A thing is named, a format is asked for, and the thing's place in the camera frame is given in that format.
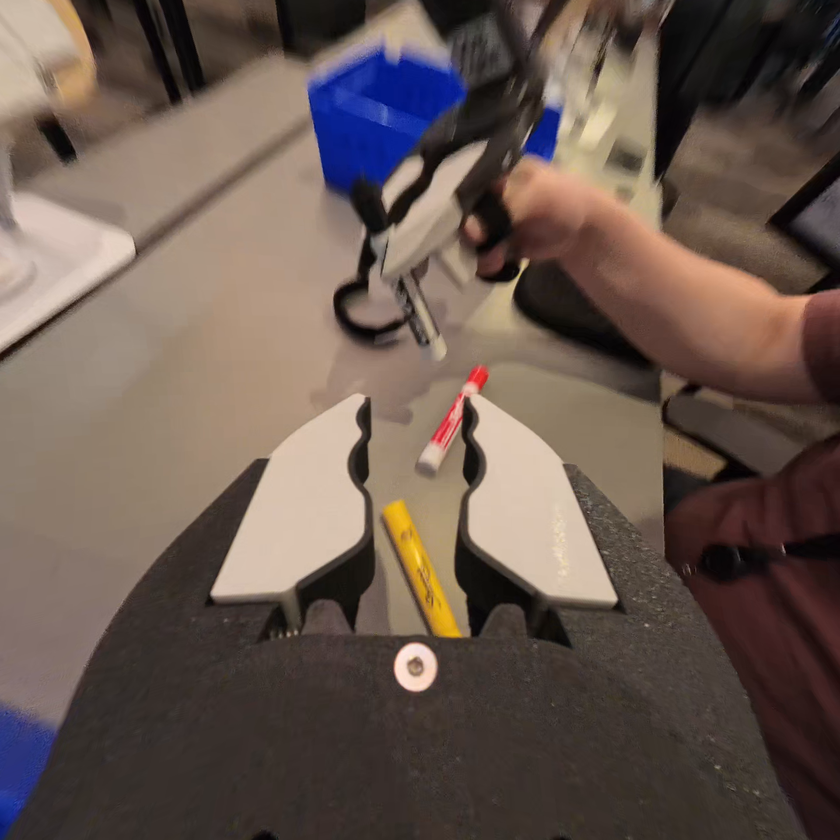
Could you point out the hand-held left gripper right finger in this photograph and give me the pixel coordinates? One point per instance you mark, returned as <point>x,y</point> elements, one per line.
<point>538,525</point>

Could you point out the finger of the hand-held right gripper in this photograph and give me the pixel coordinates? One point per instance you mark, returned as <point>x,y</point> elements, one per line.
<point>426,229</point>
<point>426,167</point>

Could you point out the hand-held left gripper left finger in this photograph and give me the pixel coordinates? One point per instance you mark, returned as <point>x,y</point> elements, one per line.
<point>295,525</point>

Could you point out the black dry-erase marker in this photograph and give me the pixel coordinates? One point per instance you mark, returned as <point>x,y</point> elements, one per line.
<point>426,321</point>

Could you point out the yellow highlighter marker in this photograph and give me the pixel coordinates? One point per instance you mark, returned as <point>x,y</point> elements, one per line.
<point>413,558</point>

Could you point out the red dry-erase marker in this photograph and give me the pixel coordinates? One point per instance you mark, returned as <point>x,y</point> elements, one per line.
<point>449,426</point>

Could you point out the person's right forearm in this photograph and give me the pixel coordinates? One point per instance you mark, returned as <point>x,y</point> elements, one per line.
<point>689,315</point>

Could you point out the person's right hand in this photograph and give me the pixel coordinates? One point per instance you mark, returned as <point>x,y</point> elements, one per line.
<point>551,210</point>

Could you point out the person's maroon shirt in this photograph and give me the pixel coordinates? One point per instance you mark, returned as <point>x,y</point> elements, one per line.
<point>787,656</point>

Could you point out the white plastic tray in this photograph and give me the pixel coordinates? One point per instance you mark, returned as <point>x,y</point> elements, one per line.
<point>65,262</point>

